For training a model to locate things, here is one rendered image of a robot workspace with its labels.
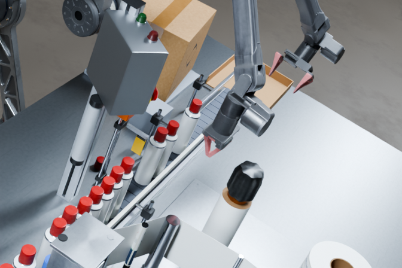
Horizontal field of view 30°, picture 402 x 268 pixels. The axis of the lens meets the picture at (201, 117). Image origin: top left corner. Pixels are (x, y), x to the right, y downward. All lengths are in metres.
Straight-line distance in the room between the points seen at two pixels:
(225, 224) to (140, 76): 0.55
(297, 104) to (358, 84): 2.21
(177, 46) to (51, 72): 1.64
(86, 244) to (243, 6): 0.67
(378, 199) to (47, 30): 2.34
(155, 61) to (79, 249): 0.45
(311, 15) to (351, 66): 3.12
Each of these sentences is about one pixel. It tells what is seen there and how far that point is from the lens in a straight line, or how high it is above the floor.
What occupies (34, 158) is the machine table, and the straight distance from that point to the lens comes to 2.30.
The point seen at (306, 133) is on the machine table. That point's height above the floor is 0.83.
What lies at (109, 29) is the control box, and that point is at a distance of 1.78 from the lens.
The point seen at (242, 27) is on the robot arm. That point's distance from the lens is 1.82.
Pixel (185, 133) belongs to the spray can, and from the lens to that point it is 2.35.
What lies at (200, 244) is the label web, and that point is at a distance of 1.95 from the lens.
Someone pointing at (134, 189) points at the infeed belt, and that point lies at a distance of 2.23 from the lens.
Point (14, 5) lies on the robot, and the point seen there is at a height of 0.92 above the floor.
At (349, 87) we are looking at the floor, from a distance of 5.12.
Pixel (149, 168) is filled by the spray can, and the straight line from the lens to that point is 2.20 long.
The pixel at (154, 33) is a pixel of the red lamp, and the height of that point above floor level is 1.50.
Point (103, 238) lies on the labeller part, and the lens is 1.70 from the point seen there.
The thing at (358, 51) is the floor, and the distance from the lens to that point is 5.63.
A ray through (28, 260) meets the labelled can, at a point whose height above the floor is 1.07.
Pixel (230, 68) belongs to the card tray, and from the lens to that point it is 3.03.
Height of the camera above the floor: 2.36
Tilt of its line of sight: 35 degrees down
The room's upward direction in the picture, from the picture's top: 24 degrees clockwise
